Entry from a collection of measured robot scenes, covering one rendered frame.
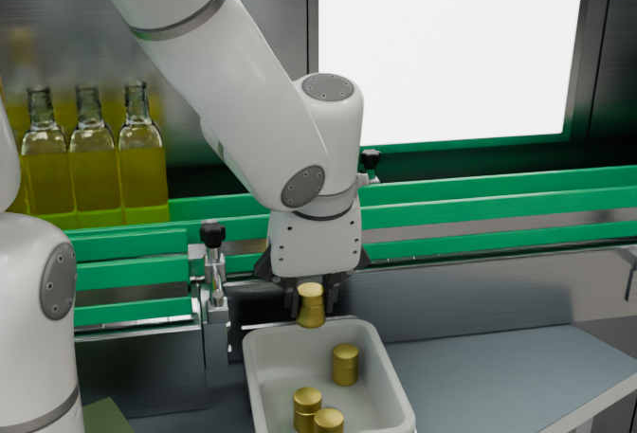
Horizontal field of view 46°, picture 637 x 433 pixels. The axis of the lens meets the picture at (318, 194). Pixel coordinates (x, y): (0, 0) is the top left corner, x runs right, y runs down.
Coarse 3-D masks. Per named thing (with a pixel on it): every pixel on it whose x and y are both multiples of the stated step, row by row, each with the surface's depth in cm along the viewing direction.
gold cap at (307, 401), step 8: (296, 392) 89; (304, 392) 89; (312, 392) 89; (296, 400) 88; (304, 400) 88; (312, 400) 88; (320, 400) 88; (296, 408) 88; (304, 408) 87; (312, 408) 87; (320, 408) 88; (296, 416) 88; (304, 416) 88; (312, 416) 88; (296, 424) 89; (304, 424) 88; (312, 424) 88; (304, 432) 88; (312, 432) 88
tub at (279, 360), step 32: (352, 320) 98; (256, 352) 96; (288, 352) 97; (320, 352) 98; (384, 352) 91; (256, 384) 86; (288, 384) 97; (320, 384) 97; (384, 384) 89; (256, 416) 81; (288, 416) 91; (352, 416) 91; (384, 416) 89
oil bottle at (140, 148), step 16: (128, 128) 93; (144, 128) 93; (160, 128) 97; (128, 144) 93; (144, 144) 93; (160, 144) 94; (128, 160) 93; (144, 160) 94; (160, 160) 94; (128, 176) 94; (144, 176) 95; (160, 176) 95; (128, 192) 95; (144, 192) 95; (160, 192) 96; (128, 208) 96; (144, 208) 96; (160, 208) 97; (128, 224) 97
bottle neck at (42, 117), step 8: (32, 88) 91; (40, 88) 92; (48, 88) 91; (32, 96) 90; (40, 96) 90; (48, 96) 90; (32, 104) 90; (40, 104) 90; (48, 104) 91; (32, 112) 90; (40, 112) 90; (48, 112) 91; (32, 120) 91; (40, 120) 91; (48, 120) 91; (32, 128) 91; (40, 128) 91; (48, 128) 91
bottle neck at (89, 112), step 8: (80, 88) 90; (88, 88) 90; (96, 88) 91; (80, 96) 91; (88, 96) 91; (96, 96) 91; (80, 104) 91; (88, 104) 91; (96, 104) 92; (80, 112) 92; (88, 112) 91; (96, 112) 92; (80, 120) 92; (88, 120) 92; (96, 120) 92
